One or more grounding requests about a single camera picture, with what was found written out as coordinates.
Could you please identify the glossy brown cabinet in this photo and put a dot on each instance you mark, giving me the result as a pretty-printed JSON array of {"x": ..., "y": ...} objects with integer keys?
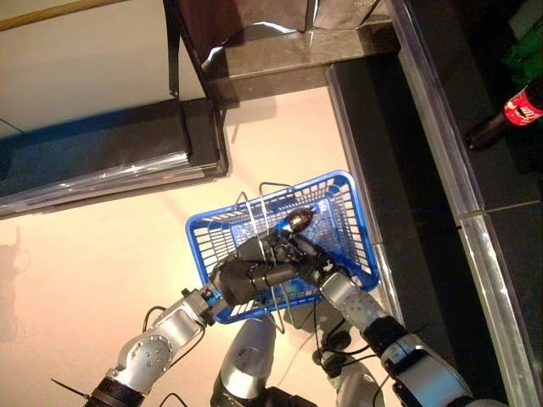
[{"x": 297, "y": 55}]

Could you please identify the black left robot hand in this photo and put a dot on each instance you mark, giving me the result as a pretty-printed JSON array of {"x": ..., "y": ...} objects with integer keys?
[{"x": 242, "y": 275}]

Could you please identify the clear plastic container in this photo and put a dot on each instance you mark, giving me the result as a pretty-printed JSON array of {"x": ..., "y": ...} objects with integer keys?
[{"x": 438, "y": 106}]

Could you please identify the black base shelf board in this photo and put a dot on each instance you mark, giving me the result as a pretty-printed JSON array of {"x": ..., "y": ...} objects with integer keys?
[{"x": 403, "y": 148}]

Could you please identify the clear plastic price rail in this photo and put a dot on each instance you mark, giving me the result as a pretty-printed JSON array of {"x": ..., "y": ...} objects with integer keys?
[
  {"x": 345, "y": 118},
  {"x": 505, "y": 318}
]

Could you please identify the blue plastic shopping basket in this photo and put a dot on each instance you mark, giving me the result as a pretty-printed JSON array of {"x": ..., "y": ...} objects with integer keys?
[{"x": 339, "y": 199}]

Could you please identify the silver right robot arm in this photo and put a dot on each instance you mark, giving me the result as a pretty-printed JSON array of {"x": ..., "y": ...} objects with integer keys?
[{"x": 360, "y": 305}]

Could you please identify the blue label cola bottle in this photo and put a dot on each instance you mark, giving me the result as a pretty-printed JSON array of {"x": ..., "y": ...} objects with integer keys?
[{"x": 300, "y": 219}]

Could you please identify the red label cola bottle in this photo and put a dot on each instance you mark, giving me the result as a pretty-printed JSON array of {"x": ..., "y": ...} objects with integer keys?
[{"x": 522, "y": 111}]

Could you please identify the green soda bottle yellow cap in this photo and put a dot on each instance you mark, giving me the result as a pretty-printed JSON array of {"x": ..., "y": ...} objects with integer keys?
[
  {"x": 519, "y": 68},
  {"x": 532, "y": 40}
]

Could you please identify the black metal bracket strip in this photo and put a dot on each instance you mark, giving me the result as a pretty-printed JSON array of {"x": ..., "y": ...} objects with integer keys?
[{"x": 171, "y": 51}]

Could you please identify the silver right robot leg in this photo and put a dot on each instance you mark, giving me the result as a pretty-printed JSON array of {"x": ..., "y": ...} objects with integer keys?
[{"x": 356, "y": 381}]

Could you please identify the black robot waist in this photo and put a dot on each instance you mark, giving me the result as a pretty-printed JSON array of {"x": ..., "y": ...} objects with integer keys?
[{"x": 280, "y": 398}]

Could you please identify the tan wooden trim strip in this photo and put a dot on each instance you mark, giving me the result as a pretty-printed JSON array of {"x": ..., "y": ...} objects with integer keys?
[{"x": 51, "y": 15}]

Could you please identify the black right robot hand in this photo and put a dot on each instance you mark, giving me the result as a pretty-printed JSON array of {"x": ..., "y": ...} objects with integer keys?
[{"x": 314, "y": 258}]

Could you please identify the black drinks shelf board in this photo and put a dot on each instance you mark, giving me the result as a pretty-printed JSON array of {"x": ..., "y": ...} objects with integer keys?
[{"x": 475, "y": 51}]

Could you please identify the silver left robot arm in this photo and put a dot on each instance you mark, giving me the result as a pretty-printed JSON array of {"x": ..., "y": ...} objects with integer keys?
[{"x": 148, "y": 352}]

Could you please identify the black low shelf unit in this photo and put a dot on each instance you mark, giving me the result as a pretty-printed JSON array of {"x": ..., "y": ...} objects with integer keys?
[{"x": 106, "y": 140}]

